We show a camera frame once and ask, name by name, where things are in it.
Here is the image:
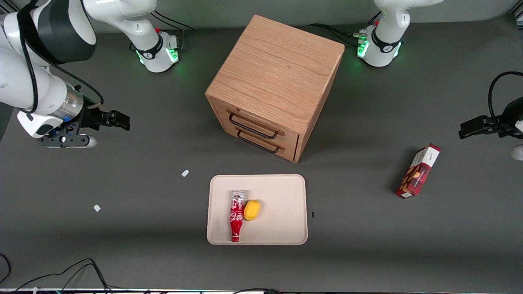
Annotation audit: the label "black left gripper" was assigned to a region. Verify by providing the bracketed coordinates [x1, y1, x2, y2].
[458, 97, 523, 140]

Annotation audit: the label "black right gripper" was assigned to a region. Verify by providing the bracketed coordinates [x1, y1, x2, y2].
[75, 102, 131, 132]

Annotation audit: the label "red coke bottle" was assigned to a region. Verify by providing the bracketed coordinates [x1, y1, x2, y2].
[229, 189, 246, 243]

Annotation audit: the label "beige rectangular tray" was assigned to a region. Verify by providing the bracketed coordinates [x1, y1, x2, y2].
[206, 174, 308, 245]

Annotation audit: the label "red cookie box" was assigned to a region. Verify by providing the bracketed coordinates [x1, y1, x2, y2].
[395, 143, 442, 199]

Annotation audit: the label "wooden drawer front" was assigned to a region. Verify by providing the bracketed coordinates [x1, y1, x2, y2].
[210, 97, 301, 150]
[221, 122, 299, 162]

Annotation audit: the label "yellow lemon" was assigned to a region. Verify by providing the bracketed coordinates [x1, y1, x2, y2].
[244, 199, 261, 222]

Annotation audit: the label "wooden drawer cabinet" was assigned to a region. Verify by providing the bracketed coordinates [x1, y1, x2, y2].
[205, 15, 345, 163]

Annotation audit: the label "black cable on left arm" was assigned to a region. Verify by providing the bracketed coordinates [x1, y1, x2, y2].
[488, 71, 523, 123]

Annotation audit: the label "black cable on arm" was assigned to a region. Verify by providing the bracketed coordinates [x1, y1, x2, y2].
[488, 71, 523, 123]
[16, 0, 104, 115]

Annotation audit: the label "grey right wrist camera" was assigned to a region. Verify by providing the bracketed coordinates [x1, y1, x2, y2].
[37, 132, 98, 149]

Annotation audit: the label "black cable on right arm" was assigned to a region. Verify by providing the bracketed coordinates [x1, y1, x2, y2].
[16, 0, 104, 115]

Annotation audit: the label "black cables at right arm base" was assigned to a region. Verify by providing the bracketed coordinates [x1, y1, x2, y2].
[129, 10, 195, 53]

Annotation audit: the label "black cables at arm base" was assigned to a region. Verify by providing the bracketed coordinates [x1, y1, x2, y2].
[129, 10, 195, 53]
[306, 11, 382, 46]

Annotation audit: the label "black metal drawer handle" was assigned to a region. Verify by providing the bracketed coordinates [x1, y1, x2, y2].
[228, 111, 286, 140]
[236, 130, 283, 155]

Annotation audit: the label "black looped floor cable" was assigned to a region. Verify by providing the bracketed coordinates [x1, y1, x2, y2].
[11, 258, 119, 294]

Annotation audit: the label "black cables at left arm base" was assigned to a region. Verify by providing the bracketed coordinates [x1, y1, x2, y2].
[306, 11, 382, 46]

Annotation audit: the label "black cable at table edge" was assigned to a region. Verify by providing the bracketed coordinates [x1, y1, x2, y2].
[0, 253, 11, 285]

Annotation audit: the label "short black cable with plug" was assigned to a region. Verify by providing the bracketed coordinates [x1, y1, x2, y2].
[232, 287, 283, 294]

